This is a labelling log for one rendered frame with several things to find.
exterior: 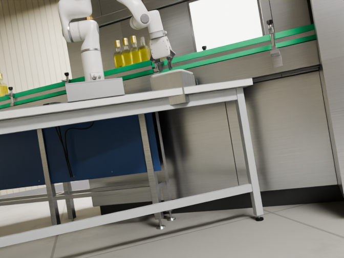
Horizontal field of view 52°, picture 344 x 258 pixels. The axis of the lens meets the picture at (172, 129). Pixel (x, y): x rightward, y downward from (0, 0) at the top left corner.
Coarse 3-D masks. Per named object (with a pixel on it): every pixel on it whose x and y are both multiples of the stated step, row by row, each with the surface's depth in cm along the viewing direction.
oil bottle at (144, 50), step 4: (140, 48) 217; (144, 48) 216; (148, 48) 219; (140, 52) 217; (144, 52) 216; (148, 52) 218; (140, 56) 217; (144, 56) 216; (148, 56) 217; (140, 60) 217; (144, 60) 216
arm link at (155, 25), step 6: (150, 12) 176; (156, 12) 176; (132, 18) 175; (150, 18) 176; (156, 18) 177; (132, 24) 176; (150, 24) 177; (156, 24) 177; (150, 30) 178; (156, 30) 178
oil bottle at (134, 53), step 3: (132, 48) 219; (135, 48) 218; (138, 48) 220; (132, 51) 218; (135, 51) 218; (138, 51) 218; (132, 54) 218; (135, 54) 218; (138, 54) 218; (132, 57) 219; (135, 57) 218; (138, 57) 217; (132, 60) 219; (135, 60) 218; (138, 60) 217; (132, 63) 219
